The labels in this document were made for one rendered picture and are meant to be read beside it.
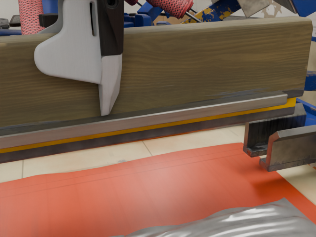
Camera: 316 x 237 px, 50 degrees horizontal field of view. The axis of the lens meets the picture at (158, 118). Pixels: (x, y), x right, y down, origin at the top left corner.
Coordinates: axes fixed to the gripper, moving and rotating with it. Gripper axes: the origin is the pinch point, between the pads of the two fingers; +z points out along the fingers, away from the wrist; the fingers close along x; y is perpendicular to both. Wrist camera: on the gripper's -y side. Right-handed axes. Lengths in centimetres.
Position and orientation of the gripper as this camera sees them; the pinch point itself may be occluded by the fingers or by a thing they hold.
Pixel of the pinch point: (107, 90)
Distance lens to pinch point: 29.2
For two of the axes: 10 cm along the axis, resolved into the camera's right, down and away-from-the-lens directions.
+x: 3.2, 3.7, -8.7
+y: -9.5, 1.2, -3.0
